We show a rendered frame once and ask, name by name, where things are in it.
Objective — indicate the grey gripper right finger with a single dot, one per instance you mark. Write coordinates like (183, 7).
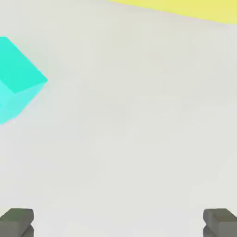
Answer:
(220, 222)

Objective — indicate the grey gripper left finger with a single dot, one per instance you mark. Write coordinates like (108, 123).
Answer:
(15, 222)

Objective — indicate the small cyan cube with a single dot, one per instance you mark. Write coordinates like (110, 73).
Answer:
(16, 77)

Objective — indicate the large yellow box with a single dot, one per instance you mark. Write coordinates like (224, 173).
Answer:
(194, 8)

